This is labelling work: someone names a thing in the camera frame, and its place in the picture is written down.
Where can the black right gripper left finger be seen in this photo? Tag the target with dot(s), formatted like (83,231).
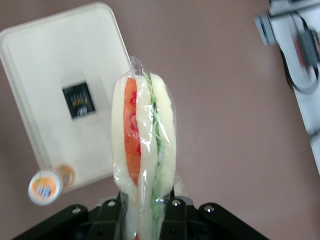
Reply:
(110,217)

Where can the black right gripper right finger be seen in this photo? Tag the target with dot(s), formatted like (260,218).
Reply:
(177,220)

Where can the plastic-wrapped sandwich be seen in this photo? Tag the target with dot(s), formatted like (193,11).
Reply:
(145,150)

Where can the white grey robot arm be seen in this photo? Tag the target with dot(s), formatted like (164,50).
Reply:
(282,15)

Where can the cream plastic tray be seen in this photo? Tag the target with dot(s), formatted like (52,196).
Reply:
(37,75)

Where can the orange gum bottle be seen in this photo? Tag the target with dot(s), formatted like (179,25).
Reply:
(45,188)

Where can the small black carton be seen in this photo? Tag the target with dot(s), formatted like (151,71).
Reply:
(79,100)

